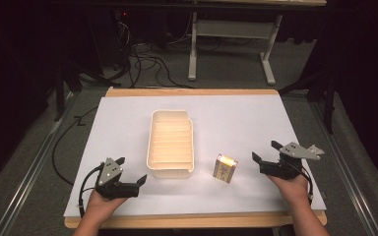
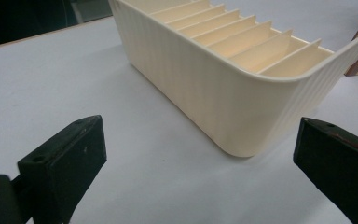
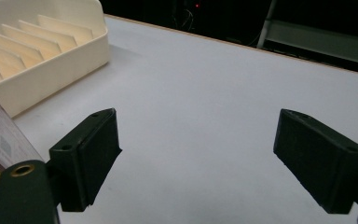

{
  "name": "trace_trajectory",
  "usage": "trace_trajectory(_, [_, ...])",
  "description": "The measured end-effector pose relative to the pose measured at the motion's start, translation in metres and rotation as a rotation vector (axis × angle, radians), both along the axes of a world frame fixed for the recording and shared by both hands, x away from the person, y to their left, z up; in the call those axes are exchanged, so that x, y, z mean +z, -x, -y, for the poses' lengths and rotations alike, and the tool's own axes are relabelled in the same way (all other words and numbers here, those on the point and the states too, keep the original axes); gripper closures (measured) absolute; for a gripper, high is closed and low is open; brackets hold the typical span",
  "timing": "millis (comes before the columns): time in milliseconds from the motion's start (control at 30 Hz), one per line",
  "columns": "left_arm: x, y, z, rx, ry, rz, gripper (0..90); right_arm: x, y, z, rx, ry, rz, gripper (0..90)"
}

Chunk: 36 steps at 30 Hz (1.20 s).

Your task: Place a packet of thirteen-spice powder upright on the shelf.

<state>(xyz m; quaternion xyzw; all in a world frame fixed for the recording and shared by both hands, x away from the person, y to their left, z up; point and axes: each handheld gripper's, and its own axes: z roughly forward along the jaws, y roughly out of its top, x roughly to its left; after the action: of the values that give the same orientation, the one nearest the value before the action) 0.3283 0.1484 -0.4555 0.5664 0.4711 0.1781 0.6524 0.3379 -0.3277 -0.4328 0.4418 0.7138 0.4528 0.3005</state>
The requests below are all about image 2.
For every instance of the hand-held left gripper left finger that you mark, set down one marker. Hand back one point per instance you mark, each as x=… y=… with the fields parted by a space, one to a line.
x=65 y=165

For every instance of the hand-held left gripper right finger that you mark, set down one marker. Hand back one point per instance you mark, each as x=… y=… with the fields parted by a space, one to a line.
x=338 y=161

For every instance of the cream ribbed divided storage box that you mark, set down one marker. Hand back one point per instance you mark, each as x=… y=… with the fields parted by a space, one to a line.
x=230 y=93

